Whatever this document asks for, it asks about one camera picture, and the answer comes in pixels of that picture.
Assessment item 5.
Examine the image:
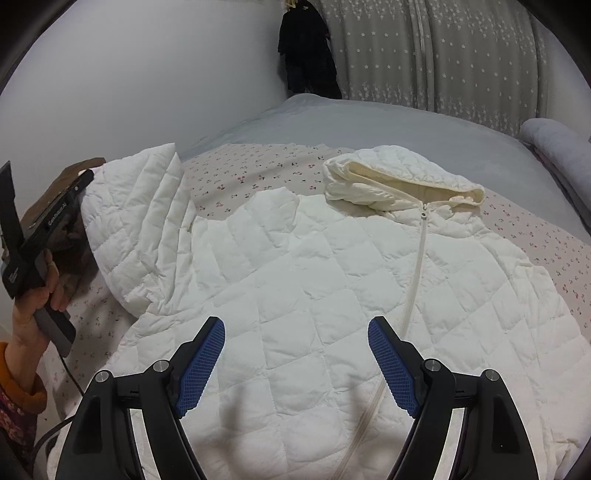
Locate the grey star print curtain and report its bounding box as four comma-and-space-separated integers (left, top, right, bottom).
307, 0, 555, 137

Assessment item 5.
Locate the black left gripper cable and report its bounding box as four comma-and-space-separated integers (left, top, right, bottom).
30, 353, 86, 467

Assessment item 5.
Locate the cherry print blanket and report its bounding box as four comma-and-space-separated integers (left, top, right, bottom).
44, 141, 591, 416

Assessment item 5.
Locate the grey fleece blanket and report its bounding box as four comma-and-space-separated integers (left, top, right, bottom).
519, 117, 591, 222

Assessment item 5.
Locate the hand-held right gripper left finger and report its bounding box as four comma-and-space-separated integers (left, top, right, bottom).
46, 316, 227, 480

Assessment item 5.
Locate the black hanging garment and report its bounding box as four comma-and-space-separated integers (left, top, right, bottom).
277, 0, 343, 100

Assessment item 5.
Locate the person's left forearm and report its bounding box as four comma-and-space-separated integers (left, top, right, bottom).
0, 342, 49, 462

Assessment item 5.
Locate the white quilted blanket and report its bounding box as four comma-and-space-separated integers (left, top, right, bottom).
46, 144, 587, 480

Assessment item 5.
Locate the person's left hand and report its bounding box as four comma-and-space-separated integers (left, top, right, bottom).
7, 264, 71, 370

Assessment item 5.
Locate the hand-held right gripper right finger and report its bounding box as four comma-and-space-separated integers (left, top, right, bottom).
367, 316, 541, 480

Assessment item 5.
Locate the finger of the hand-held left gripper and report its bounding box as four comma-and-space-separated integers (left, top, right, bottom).
65, 170, 95, 204

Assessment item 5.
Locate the grey bed sheet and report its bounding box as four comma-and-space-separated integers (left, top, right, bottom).
178, 92, 591, 222

